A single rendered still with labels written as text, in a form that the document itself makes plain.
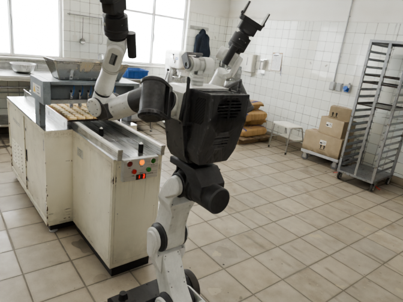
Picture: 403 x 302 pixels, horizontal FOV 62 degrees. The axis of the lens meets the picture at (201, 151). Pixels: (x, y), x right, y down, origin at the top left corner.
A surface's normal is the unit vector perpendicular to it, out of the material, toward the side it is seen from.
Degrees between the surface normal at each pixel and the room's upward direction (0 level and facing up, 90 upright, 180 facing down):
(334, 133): 93
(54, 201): 90
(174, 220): 100
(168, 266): 60
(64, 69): 115
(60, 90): 90
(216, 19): 90
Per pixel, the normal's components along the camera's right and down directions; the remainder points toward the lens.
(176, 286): 0.60, -0.21
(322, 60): -0.79, 0.10
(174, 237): 0.63, 0.24
